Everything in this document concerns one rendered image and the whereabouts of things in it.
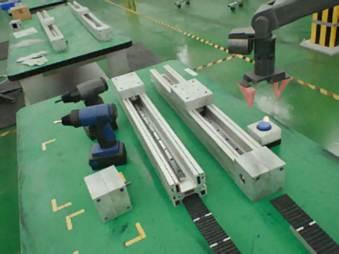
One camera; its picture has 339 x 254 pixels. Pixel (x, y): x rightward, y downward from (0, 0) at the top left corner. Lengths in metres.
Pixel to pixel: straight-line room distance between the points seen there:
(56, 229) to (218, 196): 0.46
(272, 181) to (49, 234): 0.62
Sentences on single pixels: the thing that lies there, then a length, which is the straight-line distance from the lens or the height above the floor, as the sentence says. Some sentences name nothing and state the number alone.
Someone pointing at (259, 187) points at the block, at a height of 0.83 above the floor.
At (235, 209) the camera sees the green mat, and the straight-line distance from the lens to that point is 0.84.
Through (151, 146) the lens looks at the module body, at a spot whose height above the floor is 0.86.
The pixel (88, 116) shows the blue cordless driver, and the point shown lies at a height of 0.98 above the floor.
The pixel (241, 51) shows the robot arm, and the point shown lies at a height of 1.11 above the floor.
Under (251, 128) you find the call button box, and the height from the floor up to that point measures 0.84.
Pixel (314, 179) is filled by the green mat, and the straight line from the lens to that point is 0.94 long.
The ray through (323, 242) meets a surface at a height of 0.81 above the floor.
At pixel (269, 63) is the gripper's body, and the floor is 1.07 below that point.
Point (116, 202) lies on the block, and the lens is 0.85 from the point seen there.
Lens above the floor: 1.41
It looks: 33 degrees down
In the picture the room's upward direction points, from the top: 10 degrees counter-clockwise
